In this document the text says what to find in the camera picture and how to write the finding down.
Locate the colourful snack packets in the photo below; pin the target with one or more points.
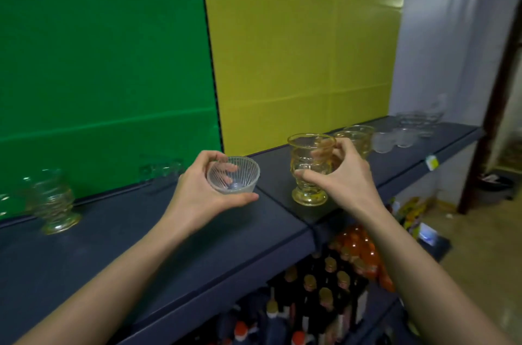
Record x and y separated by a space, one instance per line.
410 210

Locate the black bin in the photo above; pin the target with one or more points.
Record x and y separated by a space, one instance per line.
495 186

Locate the small clear glass bowl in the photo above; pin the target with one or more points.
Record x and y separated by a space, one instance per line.
383 142
406 137

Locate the yellow back panel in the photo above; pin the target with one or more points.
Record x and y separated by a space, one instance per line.
301 42

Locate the clear ribbed glass bowl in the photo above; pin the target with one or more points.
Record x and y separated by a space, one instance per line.
234 177

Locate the brown wooden post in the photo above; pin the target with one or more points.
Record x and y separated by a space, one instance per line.
491 112

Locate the yellow shelf price tag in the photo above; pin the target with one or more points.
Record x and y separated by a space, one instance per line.
432 162

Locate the group of orange drink bottles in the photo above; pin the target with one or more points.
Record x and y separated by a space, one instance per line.
361 246

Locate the person's right thumb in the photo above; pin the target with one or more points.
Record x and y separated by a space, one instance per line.
312 177

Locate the green back panel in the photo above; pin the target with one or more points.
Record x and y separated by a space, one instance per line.
102 63

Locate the white and blue box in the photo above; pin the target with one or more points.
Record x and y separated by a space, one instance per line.
428 234

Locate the person's right forearm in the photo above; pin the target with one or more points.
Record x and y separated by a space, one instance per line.
424 287

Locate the person's left hand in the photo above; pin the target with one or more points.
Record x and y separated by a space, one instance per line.
191 197

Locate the dark blue metal shelf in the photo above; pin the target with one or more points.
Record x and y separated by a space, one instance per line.
102 230

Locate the group of dark gold-capped bottles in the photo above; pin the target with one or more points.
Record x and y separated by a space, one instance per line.
322 291

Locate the clear glass cup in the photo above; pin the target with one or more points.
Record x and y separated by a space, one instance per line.
161 171

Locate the group of red-capped bottles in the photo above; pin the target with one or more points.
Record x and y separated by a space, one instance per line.
253 324

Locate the person's left thumb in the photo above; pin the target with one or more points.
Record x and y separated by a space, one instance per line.
238 200

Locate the amber footed glass cup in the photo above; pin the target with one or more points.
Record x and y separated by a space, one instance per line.
306 161
361 140
53 202

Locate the person's left forearm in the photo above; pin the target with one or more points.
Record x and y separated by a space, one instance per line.
110 275

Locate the person's right hand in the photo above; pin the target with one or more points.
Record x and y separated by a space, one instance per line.
350 181

